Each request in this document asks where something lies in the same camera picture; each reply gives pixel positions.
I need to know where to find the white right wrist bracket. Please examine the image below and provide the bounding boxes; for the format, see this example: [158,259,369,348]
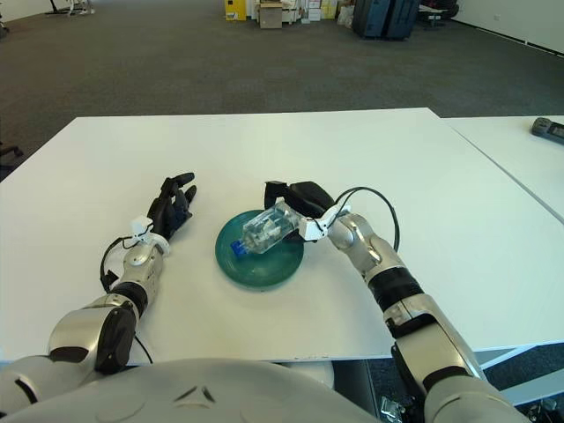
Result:
[299,204,353,242]

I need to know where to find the green round plate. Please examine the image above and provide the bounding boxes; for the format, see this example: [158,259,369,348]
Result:
[214,210,306,292]

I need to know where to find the stack of white boxes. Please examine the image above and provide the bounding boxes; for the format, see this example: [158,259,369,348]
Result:
[308,0,338,21]

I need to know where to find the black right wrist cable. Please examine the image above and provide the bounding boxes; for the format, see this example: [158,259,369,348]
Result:
[332,187,401,252]

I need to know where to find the yellow cabinet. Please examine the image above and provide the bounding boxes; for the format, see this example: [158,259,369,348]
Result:
[224,0,248,22]

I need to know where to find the grey robot torso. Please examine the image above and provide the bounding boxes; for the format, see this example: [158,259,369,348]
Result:
[94,359,424,423]

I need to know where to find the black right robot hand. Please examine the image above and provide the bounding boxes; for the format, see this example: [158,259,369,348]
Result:
[263,179,337,220]

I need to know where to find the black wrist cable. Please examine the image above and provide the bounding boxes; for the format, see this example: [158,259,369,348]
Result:
[332,187,401,252]
[100,235,136,294]

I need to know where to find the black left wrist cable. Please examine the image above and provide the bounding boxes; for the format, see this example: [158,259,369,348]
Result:
[100,235,136,294]

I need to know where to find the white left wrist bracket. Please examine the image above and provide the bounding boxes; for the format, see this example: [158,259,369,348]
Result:
[130,215,155,244]

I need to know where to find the clear plastic bottle blue cap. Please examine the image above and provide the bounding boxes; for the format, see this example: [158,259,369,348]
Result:
[231,203,305,259]

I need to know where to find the black stand legs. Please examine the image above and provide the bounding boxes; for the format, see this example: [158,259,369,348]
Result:
[46,0,96,17]

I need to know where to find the white shelf unit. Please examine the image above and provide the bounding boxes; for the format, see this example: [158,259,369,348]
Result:
[279,0,309,26]

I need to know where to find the black handheld device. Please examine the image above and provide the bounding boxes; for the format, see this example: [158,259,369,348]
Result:
[530,117,564,145]

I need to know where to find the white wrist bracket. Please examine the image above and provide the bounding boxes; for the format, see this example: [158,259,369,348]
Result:
[299,204,353,242]
[130,215,155,244]

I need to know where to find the blue suitcase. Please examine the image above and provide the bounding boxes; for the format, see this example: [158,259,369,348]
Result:
[352,0,391,40]

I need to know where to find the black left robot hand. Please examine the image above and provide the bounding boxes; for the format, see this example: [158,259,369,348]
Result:
[146,171,198,241]

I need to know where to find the dark navy suitcase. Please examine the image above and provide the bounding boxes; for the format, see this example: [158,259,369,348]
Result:
[382,0,422,42]

